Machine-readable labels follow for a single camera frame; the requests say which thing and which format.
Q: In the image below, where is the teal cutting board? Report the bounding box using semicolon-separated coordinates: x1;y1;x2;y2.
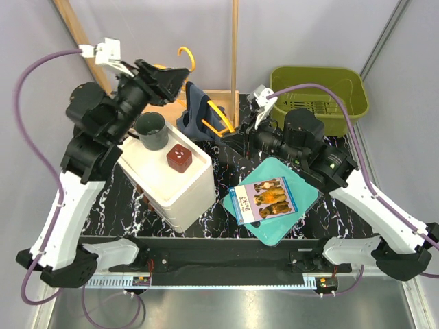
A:
222;157;320;247

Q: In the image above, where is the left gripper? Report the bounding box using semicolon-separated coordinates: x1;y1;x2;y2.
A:
106;58;189;142

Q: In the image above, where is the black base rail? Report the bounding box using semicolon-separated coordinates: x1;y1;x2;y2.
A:
108;236;353;287

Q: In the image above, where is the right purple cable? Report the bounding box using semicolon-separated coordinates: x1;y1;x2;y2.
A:
267;84;439;297

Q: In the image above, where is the blue tank top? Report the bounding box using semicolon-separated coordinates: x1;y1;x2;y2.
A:
176;82;225;145

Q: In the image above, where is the wooden clothes rack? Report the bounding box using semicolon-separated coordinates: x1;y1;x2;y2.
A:
53;1;239;136

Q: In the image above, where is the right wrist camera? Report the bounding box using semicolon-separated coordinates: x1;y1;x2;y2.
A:
247;84;277;130

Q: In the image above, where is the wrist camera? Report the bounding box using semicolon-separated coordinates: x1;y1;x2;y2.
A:
78;38;134;77
247;84;277;130

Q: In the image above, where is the red cube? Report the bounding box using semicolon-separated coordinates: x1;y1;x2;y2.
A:
166;143;192;173

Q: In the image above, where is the green plastic basket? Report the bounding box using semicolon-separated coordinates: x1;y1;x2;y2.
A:
270;66;369;137

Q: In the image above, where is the dog picture book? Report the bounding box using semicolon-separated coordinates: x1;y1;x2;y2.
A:
229;177;298;225

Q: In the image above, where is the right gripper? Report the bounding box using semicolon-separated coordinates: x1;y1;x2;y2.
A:
220;108;306;167

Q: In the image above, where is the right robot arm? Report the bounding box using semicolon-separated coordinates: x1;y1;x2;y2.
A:
222;108;438;281

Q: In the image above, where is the black marble mat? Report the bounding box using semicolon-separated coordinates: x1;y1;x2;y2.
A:
82;142;372;239

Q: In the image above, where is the yellow plastic hanger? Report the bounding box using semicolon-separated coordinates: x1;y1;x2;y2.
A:
150;46;236;136

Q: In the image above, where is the dark green mug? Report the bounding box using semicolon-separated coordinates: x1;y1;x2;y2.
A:
127;112;169;151

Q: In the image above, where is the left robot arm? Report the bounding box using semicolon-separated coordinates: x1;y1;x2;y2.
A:
16;60;190;288

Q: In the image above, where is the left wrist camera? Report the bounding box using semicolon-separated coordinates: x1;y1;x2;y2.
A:
78;38;134;77

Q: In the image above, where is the white foam box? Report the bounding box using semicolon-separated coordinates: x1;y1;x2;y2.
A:
118;123;216;233

